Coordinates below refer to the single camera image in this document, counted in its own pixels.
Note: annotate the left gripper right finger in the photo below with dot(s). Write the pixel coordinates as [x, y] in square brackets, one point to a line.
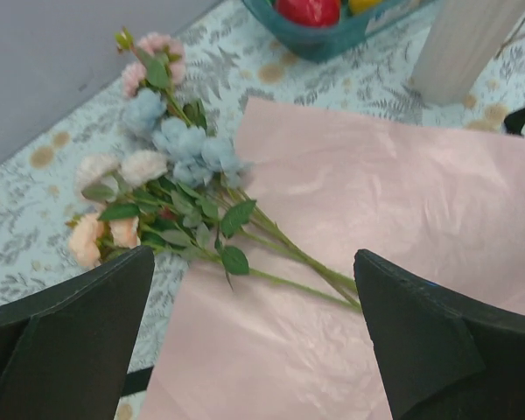
[441, 354]

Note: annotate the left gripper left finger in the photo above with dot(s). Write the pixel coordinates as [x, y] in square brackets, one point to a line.
[65, 351]

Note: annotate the purple pink wrapping paper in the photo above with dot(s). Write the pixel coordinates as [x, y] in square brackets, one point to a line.
[445, 204]

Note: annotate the white pink flower stem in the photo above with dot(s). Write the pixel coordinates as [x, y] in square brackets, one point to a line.
[112, 187]

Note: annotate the blue flower stem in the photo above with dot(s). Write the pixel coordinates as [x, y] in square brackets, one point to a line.
[203, 182]

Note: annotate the black ribbon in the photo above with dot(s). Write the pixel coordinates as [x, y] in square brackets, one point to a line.
[514, 123]

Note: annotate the white ribbed vase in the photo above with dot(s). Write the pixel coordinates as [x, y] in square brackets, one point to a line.
[463, 38]

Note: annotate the peach flower stem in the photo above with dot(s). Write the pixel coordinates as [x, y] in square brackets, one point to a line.
[94, 241]

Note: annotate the pink flower stem with bud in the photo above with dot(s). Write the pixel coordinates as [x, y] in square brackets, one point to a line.
[150, 82]

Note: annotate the teal plastic basket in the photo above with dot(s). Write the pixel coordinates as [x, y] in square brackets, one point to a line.
[322, 44]

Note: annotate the yellow lemon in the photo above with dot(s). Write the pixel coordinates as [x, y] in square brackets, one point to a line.
[358, 7]

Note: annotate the red dragon fruit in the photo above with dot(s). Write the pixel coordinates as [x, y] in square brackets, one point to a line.
[311, 13]

